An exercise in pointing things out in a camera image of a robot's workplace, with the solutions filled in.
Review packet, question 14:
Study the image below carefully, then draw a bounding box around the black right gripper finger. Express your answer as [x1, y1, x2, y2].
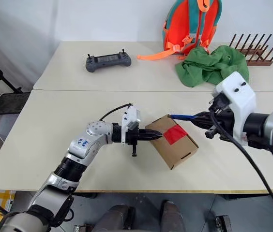
[191, 111, 212, 120]
[190, 118, 215, 131]

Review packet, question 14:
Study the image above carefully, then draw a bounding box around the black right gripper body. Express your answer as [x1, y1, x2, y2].
[205, 93, 235, 141]

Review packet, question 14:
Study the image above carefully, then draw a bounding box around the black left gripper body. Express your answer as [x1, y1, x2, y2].
[126, 128, 149, 157]

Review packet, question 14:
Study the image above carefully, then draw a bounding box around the cardboard box with red tape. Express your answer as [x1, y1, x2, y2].
[145, 114, 199, 171]

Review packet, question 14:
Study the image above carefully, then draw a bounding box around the crumpled green cloth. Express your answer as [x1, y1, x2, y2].
[175, 44, 250, 88]

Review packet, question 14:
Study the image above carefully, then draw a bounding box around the dark wooden peg rack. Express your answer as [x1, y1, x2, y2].
[228, 33, 273, 67]

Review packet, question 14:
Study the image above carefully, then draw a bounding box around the grey handheld remote controller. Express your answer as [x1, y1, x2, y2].
[85, 49, 132, 73]

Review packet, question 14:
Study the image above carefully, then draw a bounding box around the dark rounded shape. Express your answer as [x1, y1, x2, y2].
[160, 200, 186, 232]
[93, 204, 135, 232]

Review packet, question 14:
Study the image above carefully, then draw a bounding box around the orange and teal backpack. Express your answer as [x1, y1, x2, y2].
[136, 0, 223, 60]

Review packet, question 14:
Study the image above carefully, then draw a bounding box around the small black metal block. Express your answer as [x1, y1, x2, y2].
[74, 224, 94, 232]
[214, 215, 230, 232]

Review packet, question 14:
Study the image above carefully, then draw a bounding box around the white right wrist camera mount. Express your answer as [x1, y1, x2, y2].
[212, 71, 257, 147]

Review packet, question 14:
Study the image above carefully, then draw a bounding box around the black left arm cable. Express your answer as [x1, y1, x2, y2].
[99, 103, 134, 121]

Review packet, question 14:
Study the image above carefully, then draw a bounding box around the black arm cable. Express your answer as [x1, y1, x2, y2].
[99, 103, 134, 121]
[210, 111, 273, 219]

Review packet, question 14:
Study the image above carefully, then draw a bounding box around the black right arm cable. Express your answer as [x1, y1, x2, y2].
[210, 111, 273, 219]

